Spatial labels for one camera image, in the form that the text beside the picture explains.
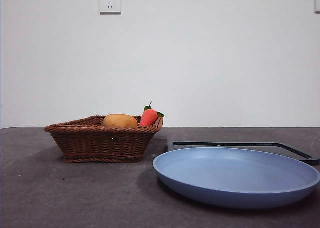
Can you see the brown wicker basket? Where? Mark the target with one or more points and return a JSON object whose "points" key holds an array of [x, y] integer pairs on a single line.
{"points": [[100, 143]]}

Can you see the blue round plate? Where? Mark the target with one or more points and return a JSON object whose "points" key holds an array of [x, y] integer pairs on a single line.
{"points": [[235, 178]]}

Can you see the orange plush carrot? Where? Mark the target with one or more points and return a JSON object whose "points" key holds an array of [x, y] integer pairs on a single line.
{"points": [[148, 117]]}

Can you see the yellow-brown potato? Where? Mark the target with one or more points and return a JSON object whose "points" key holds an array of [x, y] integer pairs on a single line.
{"points": [[120, 121]]}

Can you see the black flat tray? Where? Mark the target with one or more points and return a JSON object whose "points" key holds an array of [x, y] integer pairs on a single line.
{"points": [[295, 151]]}

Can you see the white wall socket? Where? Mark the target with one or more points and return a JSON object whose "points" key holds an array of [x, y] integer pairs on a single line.
{"points": [[110, 2]]}

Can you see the white wall plate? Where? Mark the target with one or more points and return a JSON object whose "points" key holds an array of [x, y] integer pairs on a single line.
{"points": [[317, 1]]}

